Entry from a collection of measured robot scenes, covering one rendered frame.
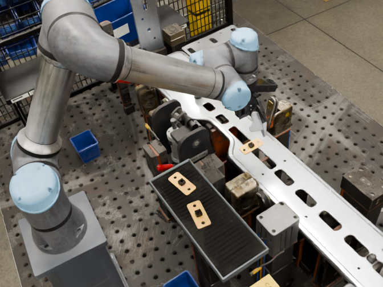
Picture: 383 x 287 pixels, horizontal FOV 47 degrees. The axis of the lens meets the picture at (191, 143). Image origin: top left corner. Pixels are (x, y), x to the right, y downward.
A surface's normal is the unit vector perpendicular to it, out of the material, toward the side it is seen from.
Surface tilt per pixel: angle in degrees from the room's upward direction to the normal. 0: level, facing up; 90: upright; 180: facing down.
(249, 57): 90
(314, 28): 0
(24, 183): 7
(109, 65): 77
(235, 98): 90
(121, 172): 0
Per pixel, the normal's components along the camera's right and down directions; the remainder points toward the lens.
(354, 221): -0.11, -0.68
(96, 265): 0.47, 0.61
